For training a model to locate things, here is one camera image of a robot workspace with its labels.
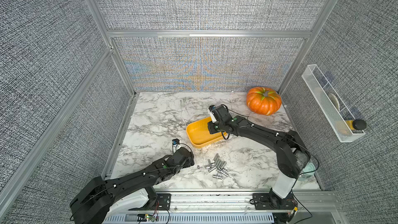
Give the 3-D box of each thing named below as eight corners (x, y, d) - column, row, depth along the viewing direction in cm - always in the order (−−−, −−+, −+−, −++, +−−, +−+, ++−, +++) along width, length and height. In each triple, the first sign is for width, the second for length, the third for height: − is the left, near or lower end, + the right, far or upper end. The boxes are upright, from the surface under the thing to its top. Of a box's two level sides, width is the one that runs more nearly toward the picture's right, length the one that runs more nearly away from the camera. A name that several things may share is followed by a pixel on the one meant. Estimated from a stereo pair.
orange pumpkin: (249, 118, 106) (254, 107, 97) (244, 98, 118) (248, 86, 109) (277, 118, 106) (285, 107, 97) (269, 98, 118) (275, 86, 109)
